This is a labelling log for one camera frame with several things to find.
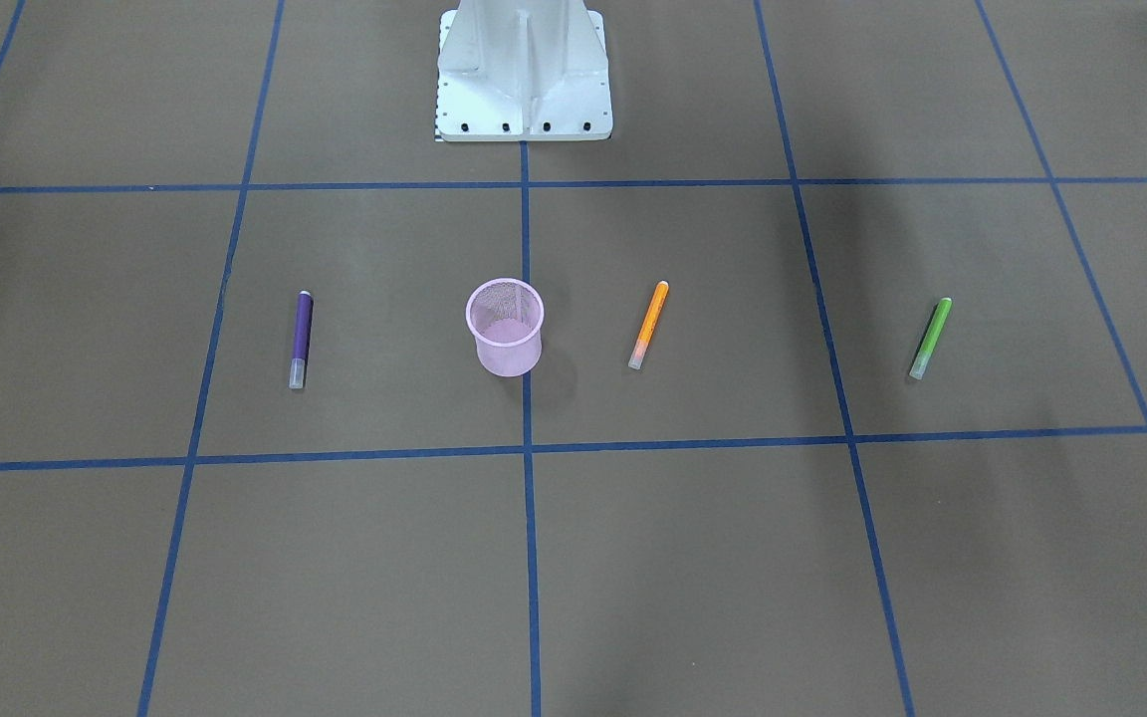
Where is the orange highlighter pen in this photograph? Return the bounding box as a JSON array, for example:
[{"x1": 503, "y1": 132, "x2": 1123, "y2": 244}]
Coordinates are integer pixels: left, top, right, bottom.
[{"x1": 627, "y1": 280, "x2": 670, "y2": 371}]

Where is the purple highlighter pen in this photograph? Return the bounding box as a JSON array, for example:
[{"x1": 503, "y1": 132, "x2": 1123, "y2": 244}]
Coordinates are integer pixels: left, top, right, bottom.
[{"x1": 288, "y1": 290, "x2": 314, "y2": 390}]

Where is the green highlighter pen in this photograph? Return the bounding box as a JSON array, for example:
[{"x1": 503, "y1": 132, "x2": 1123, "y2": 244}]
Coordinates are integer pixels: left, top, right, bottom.
[{"x1": 907, "y1": 298, "x2": 953, "y2": 380}]

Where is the pink mesh pen holder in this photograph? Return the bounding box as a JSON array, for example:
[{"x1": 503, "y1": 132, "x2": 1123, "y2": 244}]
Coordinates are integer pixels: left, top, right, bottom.
[{"x1": 465, "y1": 278, "x2": 545, "y2": 377}]

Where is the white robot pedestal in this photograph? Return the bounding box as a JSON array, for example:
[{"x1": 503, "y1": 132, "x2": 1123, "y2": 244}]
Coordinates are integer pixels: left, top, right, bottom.
[{"x1": 434, "y1": 1, "x2": 614, "y2": 142}]

